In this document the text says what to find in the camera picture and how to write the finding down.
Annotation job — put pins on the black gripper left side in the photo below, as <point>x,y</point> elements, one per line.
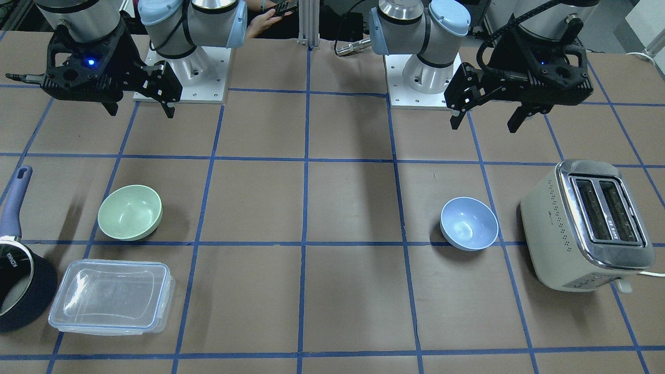
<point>497,61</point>

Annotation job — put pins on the clear plastic food container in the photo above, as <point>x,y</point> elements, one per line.
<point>113,298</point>

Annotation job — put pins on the cream toaster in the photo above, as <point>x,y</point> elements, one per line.
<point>583,228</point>

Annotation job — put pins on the person hand holding phone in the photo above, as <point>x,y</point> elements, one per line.
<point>262,23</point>

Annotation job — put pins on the blue bowl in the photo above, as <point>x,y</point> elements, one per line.
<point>468,224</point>

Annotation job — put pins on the green bowl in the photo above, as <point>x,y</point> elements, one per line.
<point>130,213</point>

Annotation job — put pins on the aluminium frame post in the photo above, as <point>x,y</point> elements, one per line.
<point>308,15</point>

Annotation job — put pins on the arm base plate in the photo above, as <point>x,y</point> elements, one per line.
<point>203,73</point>
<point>415,85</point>

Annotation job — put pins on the dark blue saucepan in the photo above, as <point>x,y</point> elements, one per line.
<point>28,281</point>

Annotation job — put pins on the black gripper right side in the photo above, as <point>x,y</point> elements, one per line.
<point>131,63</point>

